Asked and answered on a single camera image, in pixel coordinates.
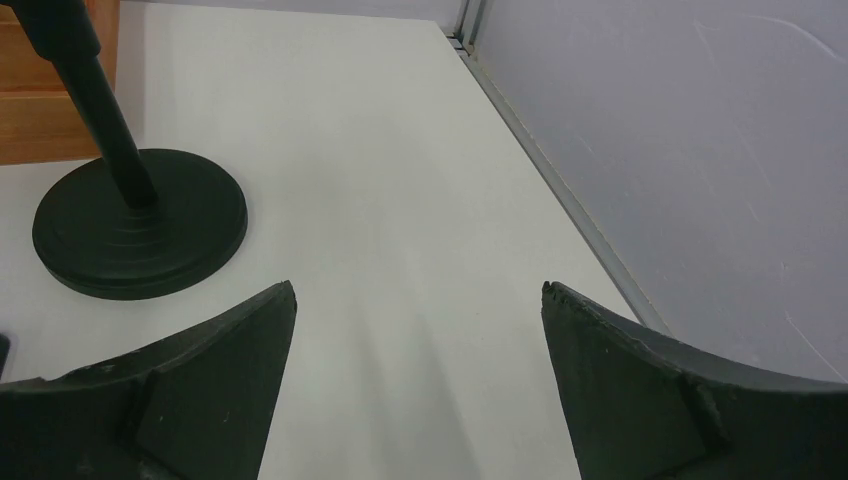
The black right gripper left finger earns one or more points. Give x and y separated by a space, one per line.
197 404

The wooden compartment tray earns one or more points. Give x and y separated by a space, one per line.
39 122

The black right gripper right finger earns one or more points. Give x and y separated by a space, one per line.
641 405

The black round-base phone stand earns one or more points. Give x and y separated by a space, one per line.
134 223

